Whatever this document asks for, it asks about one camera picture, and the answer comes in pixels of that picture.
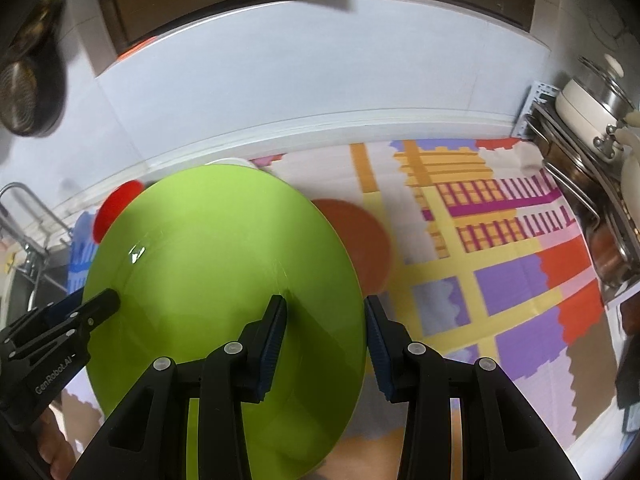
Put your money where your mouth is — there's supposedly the person's left hand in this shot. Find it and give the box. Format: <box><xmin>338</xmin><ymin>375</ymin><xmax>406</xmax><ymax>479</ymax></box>
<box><xmin>37</xmin><ymin>405</ymin><xmax>76</xmax><ymax>478</ymax></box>

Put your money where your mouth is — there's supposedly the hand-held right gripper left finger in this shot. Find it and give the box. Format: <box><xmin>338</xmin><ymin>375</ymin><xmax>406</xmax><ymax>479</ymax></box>
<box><xmin>67</xmin><ymin>294</ymin><xmax>288</xmax><ymax>480</ymax></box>

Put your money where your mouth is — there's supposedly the red bowl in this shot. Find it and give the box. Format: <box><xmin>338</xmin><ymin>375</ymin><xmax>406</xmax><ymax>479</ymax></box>
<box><xmin>93</xmin><ymin>179</ymin><xmax>146</xmax><ymax>241</ymax></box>

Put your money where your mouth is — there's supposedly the black frying pan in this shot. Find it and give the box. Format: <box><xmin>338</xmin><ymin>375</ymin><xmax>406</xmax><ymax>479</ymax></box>
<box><xmin>0</xmin><ymin>0</ymin><xmax>68</xmax><ymax>138</ymax></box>

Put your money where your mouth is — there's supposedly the steel pot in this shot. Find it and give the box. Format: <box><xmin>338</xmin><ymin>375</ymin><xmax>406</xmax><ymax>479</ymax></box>
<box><xmin>585</xmin><ymin>210</ymin><xmax>640</xmax><ymax>286</ymax></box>
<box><xmin>537</xmin><ymin>125</ymin><xmax>601</xmax><ymax>221</ymax></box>

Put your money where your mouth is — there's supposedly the green plate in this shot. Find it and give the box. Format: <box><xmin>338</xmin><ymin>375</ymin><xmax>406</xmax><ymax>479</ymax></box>
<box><xmin>81</xmin><ymin>165</ymin><xmax>367</xmax><ymax>480</ymax></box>

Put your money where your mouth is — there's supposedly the colourful patchwork table mat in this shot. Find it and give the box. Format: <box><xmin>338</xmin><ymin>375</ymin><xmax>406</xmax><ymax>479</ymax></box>
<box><xmin>62</xmin><ymin>139</ymin><xmax>621</xmax><ymax>480</ymax></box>

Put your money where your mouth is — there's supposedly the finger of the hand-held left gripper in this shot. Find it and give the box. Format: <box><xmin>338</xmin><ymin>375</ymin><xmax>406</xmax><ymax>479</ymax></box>
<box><xmin>0</xmin><ymin>287</ymin><xmax>122</xmax><ymax>357</ymax></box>
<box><xmin>42</xmin><ymin>290</ymin><xmax>86</xmax><ymax>322</ymax></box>

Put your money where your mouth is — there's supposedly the white pot rack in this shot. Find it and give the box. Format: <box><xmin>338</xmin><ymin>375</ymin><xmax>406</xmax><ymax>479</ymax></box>
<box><xmin>512</xmin><ymin>80</ymin><xmax>640</xmax><ymax>301</ymax></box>

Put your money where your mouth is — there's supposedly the thin gooseneck faucet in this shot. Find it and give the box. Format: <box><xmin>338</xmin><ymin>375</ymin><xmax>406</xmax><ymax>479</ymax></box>
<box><xmin>0</xmin><ymin>181</ymin><xmax>68</xmax><ymax>261</ymax></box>

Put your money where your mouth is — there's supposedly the white pot with lid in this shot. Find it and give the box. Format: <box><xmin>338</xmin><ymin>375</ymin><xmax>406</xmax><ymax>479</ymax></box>
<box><xmin>556</xmin><ymin>55</ymin><xmax>636</xmax><ymax>136</ymax></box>

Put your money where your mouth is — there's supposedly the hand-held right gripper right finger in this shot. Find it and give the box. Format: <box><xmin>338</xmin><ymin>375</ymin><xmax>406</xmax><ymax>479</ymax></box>
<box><xmin>364</xmin><ymin>294</ymin><xmax>583</xmax><ymax>480</ymax></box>

